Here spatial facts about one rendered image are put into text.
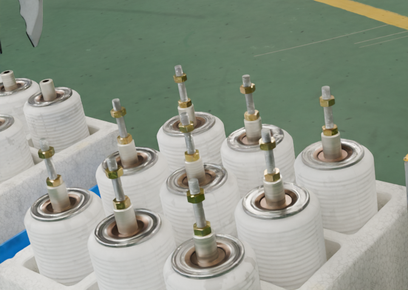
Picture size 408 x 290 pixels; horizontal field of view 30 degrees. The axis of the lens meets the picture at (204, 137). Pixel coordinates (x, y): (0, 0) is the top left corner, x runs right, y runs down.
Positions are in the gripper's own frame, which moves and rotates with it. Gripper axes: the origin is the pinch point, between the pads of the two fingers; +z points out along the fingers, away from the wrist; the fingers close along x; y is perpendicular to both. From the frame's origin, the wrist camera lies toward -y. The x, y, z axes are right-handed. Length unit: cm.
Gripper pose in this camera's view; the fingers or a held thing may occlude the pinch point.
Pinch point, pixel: (13, 40)
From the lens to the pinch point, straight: 85.8
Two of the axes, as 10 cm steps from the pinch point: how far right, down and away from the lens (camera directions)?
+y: -1.3, -4.0, 9.1
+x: -9.8, 2.1, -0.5
